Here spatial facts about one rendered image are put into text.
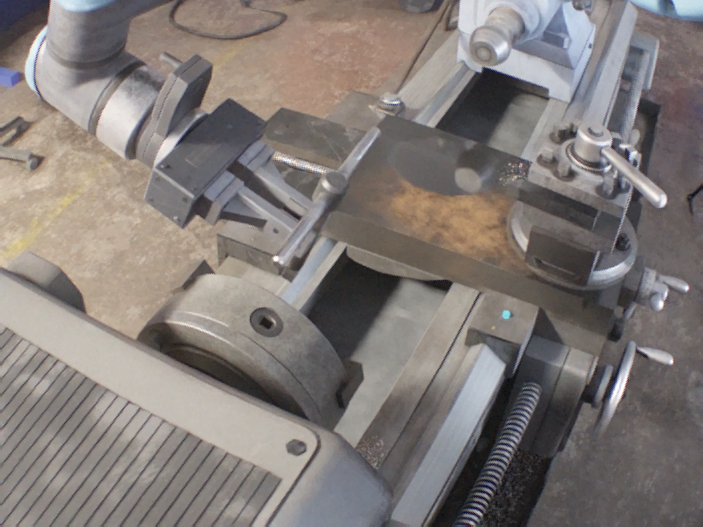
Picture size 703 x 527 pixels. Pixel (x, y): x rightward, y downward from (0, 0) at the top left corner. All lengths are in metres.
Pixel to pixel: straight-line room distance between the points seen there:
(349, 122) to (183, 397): 1.17
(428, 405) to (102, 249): 1.74
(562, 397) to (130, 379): 0.97
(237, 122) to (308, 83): 2.77
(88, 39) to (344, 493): 0.45
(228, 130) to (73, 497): 0.39
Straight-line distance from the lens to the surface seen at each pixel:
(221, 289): 0.94
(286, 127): 1.76
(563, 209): 1.30
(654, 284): 1.54
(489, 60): 1.66
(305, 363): 0.91
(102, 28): 0.75
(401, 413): 1.30
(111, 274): 2.75
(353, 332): 1.56
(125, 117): 0.79
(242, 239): 1.50
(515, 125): 2.13
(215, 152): 0.78
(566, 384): 1.48
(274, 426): 0.66
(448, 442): 1.27
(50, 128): 3.54
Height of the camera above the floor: 1.88
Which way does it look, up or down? 43 degrees down
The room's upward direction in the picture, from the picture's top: 3 degrees clockwise
